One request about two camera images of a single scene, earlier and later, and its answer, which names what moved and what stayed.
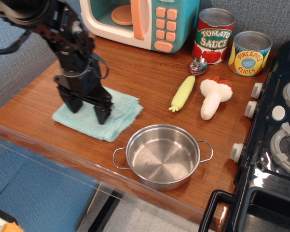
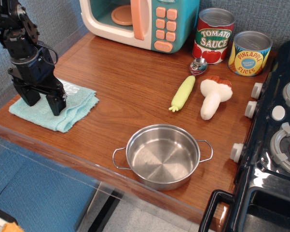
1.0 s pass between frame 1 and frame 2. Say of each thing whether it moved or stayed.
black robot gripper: moved
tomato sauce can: stayed
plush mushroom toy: stayed
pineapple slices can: stayed
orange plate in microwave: stayed
